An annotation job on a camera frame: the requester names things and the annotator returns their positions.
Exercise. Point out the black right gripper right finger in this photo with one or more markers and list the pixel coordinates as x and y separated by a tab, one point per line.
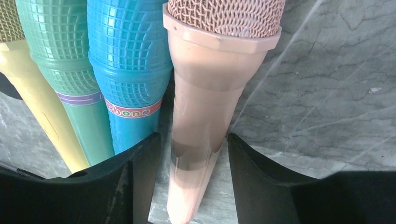
268	193

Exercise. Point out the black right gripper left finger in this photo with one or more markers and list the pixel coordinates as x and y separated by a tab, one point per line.
118	190

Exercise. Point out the blue microphone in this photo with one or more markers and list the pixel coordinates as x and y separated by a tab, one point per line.
129	53

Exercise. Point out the pink microphone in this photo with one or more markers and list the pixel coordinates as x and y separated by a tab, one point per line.
216	47

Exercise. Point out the beige yellow microphone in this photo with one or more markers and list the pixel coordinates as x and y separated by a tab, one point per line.
23	73

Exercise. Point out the teal green microphone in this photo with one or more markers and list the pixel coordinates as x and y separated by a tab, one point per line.
57	35

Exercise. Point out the black round base clamp stand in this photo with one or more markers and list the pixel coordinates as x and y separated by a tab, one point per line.
7	88

